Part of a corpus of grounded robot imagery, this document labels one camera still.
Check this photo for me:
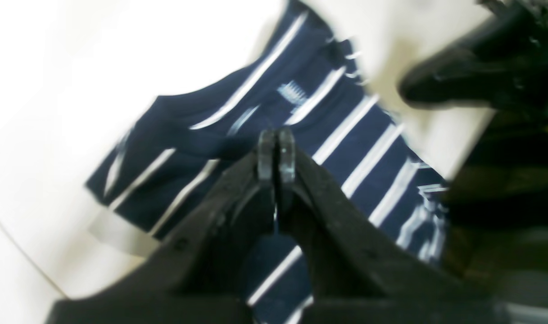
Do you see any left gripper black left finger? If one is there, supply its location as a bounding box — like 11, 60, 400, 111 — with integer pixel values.
46, 130, 276, 324

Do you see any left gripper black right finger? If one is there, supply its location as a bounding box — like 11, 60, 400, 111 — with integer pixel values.
277, 128, 511, 324

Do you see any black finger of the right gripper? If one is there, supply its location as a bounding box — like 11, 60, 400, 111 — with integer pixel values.
398, 4, 548, 117

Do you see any navy white striped t-shirt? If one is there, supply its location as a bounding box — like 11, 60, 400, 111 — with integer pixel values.
86, 0, 450, 324

